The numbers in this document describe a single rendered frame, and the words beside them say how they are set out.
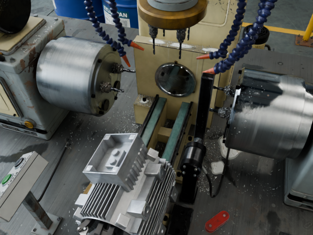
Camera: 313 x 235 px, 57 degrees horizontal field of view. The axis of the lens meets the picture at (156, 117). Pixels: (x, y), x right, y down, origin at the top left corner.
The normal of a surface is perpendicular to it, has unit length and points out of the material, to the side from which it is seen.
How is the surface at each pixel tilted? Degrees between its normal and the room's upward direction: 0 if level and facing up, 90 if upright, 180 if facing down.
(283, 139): 73
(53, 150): 0
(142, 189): 23
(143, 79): 90
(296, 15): 0
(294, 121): 47
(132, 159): 67
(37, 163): 53
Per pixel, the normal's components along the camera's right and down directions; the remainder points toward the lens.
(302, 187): -0.31, 0.70
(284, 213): -0.02, -0.67
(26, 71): 0.95, 0.22
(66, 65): -0.20, -0.13
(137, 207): -0.39, -0.72
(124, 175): 0.86, -0.05
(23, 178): 0.75, -0.23
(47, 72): -0.25, 0.13
